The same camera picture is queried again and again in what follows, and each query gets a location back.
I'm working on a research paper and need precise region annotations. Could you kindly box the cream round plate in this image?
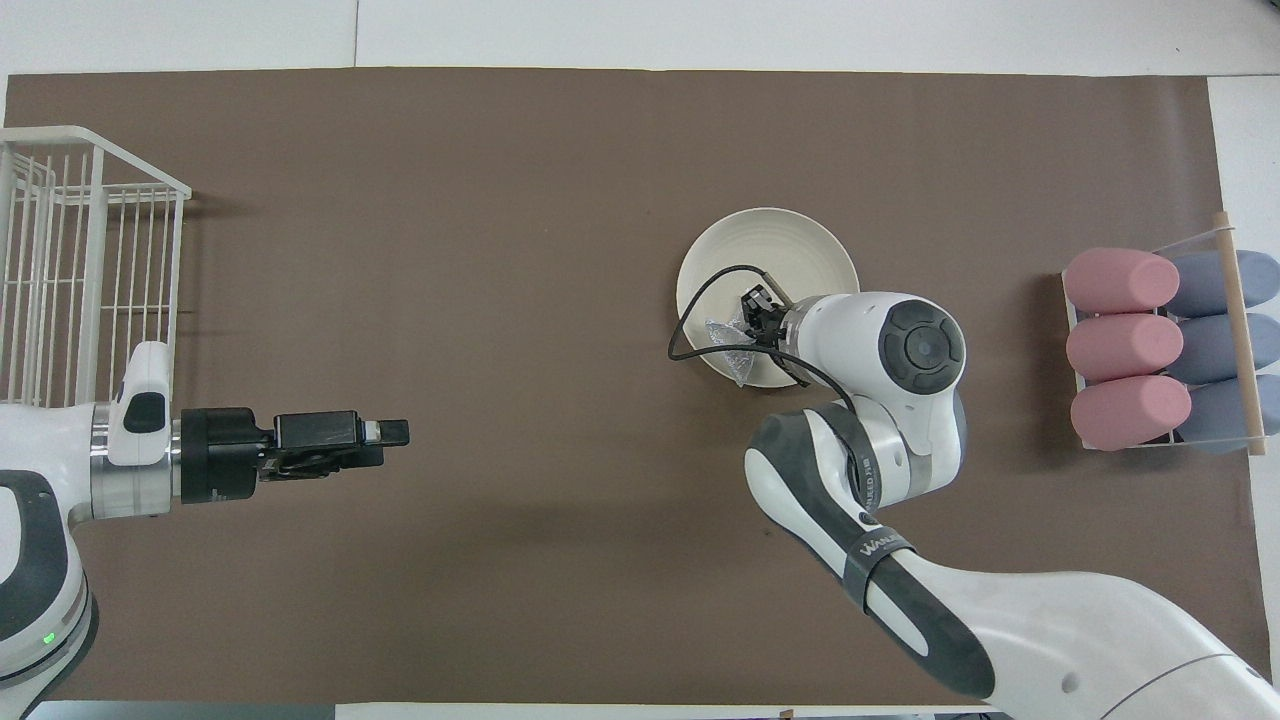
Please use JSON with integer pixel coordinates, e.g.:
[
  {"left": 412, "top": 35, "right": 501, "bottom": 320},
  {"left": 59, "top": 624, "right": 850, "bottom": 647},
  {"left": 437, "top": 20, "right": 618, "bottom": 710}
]
[{"left": 676, "top": 207, "right": 861, "bottom": 389}]

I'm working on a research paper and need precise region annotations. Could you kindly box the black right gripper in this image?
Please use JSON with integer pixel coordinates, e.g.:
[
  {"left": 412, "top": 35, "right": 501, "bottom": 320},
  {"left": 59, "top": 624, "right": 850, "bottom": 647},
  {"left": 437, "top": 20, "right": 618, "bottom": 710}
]
[{"left": 742, "top": 286, "right": 801, "bottom": 387}]

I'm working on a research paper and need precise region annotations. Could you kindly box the pink cup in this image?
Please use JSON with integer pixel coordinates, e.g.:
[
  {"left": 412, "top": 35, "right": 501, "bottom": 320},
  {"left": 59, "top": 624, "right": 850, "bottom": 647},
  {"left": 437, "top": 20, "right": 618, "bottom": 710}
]
[
  {"left": 1063, "top": 247, "right": 1182, "bottom": 313},
  {"left": 1070, "top": 374, "right": 1194, "bottom": 452},
  {"left": 1066, "top": 313, "right": 1185, "bottom": 384}
]

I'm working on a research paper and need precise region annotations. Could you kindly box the large brown table mat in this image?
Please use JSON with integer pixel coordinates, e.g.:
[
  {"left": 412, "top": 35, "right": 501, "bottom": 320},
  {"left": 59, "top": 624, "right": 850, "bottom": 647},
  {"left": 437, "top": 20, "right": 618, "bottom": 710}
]
[{"left": 0, "top": 67, "right": 1276, "bottom": 706}]

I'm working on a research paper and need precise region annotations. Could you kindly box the clear crinkled plastic bag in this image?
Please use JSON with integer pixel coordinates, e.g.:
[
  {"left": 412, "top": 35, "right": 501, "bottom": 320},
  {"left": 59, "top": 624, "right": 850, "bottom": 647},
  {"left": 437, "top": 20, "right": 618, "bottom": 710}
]
[{"left": 705, "top": 318, "right": 763, "bottom": 389}]

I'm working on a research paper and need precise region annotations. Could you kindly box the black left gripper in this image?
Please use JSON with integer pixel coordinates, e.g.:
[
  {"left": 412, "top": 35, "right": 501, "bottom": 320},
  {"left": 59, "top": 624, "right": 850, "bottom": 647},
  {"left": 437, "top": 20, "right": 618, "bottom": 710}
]
[{"left": 180, "top": 408, "right": 411, "bottom": 504}]

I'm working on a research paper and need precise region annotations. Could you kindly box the white wire basket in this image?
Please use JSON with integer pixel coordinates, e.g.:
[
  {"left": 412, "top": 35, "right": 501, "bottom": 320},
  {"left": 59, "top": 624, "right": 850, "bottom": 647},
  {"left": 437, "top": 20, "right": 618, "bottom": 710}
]
[{"left": 0, "top": 125, "right": 193, "bottom": 411}]

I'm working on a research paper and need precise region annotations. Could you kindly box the clear acrylic cup rack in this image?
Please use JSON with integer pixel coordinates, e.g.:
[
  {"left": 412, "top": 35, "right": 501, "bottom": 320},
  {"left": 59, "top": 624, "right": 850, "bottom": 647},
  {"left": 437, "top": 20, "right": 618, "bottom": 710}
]
[{"left": 1060, "top": 228, "right": 1280, "bottom": 456}]

